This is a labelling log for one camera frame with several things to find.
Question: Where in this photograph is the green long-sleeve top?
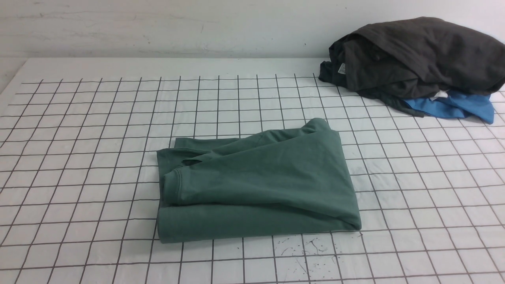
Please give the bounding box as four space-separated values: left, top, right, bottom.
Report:
157 118 361 244

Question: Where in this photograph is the dark grey garment pile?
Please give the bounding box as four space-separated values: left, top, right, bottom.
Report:
319 17 505 117

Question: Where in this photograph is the white grid-pattern table cloth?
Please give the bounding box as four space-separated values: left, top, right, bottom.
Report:
1 60 504 284

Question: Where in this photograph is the blue garment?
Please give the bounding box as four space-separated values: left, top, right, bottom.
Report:
404 90 494 124

